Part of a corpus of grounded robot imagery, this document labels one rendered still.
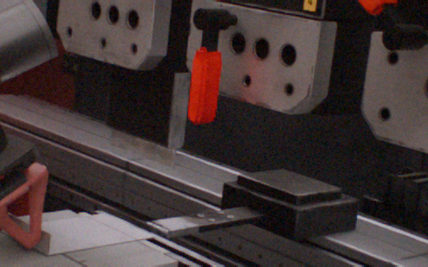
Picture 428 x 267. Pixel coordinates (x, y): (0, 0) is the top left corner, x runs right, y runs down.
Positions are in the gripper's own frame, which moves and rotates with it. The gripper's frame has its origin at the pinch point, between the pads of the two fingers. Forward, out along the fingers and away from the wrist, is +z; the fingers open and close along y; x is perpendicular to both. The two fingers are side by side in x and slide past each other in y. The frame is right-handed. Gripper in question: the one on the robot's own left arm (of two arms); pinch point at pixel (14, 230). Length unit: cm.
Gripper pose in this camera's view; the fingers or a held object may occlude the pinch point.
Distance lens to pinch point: 99.3
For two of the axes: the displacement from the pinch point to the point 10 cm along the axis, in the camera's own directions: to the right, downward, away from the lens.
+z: 2.7, 8.2, 5.1
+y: -6.8, -2.1, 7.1
